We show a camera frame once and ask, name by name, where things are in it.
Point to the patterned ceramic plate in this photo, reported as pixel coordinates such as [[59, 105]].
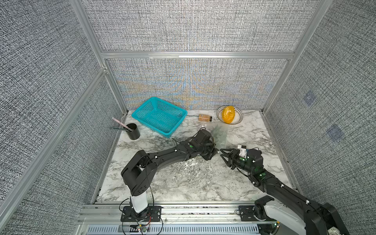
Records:
[[238, 116]]

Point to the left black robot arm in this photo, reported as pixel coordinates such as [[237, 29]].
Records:
[[141, 169]]

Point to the aluminium front rail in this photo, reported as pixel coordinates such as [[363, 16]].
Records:
[[180, 218]]

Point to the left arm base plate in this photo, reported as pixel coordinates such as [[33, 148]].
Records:
[[151, 213]]

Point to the orange fruit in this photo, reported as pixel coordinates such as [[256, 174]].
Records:
[[228, 114]]

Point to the small brown glass bottle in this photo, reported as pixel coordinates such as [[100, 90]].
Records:
[[205, 117]]

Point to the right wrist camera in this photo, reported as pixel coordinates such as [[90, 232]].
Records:
[[243, 151]]

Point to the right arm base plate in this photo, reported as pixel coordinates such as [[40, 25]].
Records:
[[246, 213]]

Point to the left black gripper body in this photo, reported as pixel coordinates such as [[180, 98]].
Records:
[[207, 150]]

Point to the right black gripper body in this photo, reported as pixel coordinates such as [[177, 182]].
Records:
[[235, 160]]

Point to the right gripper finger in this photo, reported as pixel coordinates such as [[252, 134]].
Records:
[[227, 161], [225, 152]]

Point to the teal plastic basket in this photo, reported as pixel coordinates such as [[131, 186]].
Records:
[[160, 116]]

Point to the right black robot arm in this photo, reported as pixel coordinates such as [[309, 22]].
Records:
[[299, 213]]

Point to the black pen cup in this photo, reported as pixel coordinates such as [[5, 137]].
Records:
[[133, 132]]

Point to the clear zip-top bag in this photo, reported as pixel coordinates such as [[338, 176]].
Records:
[[219, 131]]

